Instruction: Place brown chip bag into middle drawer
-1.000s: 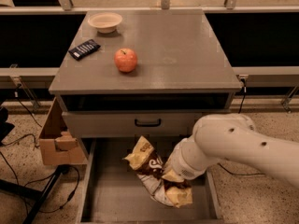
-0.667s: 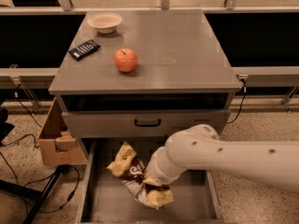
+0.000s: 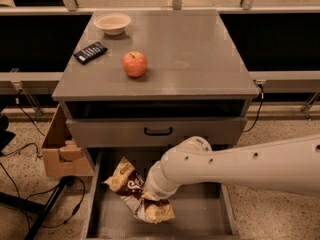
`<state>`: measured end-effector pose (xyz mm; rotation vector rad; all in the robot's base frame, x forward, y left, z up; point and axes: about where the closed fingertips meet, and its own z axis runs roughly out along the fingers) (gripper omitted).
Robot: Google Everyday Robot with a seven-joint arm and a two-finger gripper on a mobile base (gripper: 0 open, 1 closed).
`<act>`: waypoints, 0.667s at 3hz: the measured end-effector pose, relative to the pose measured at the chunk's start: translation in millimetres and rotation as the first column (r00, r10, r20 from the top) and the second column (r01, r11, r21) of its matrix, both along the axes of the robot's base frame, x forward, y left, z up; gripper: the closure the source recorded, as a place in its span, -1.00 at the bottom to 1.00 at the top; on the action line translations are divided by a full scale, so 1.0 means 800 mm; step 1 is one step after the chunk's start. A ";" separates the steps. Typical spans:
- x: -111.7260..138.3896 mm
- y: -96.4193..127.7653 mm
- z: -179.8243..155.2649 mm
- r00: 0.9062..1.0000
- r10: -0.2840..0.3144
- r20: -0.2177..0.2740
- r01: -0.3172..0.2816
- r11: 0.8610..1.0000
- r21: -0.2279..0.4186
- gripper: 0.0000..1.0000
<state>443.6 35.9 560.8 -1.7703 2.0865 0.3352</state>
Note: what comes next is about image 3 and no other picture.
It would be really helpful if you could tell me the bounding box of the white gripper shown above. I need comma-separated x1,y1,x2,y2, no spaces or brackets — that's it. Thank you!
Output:
142,162,179,201

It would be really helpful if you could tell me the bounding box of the brown chip bag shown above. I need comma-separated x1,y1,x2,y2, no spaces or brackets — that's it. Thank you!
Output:
103,157,175,224

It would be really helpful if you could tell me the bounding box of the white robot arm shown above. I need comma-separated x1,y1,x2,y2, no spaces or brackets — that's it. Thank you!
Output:
144,135,320,200

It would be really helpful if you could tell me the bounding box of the grey upper drawer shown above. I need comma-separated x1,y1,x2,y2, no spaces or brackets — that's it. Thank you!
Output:
67,117,246,148

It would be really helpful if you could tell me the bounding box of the grey open lower drawer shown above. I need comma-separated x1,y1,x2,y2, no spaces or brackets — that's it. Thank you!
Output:
81,148,240,240

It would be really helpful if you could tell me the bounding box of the grey drawer cabinet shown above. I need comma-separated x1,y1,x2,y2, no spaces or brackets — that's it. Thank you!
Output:
53,10,254,161

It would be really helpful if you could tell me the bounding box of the cardboard box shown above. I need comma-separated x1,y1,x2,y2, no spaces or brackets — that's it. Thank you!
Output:
41,106,93,177

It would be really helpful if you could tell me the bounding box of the black tripod stand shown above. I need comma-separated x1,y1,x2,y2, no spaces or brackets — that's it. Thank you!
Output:
0,176,75,240

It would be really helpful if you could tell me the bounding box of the red apple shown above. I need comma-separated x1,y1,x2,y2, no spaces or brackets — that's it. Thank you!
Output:
122,51,147,78

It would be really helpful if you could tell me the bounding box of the dark blue snack packet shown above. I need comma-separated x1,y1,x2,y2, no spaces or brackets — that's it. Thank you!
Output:
73,42,107,65

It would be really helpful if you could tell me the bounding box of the beige paper bowl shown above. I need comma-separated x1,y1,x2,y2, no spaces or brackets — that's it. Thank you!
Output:
94,13,131,36

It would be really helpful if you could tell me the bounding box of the metal window railing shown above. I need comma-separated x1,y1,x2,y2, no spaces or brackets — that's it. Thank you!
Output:
1,0,319,105

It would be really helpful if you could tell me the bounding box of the black drawer handle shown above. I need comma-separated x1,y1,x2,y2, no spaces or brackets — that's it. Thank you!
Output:
144,127,173,136

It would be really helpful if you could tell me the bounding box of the black cable on cabinet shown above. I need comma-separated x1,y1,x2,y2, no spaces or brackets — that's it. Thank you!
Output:
242,82,265,133

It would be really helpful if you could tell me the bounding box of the black floor cable left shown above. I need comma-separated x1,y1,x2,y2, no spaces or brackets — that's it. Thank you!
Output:
0,90,87,230

